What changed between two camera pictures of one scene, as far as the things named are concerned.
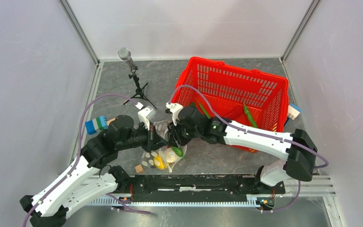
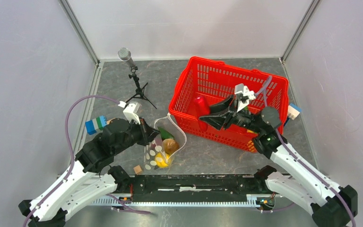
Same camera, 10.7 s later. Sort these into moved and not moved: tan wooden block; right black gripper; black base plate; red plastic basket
Moved: right black gripper
Not moved: tan wooden block; red plastic basket; black base plate
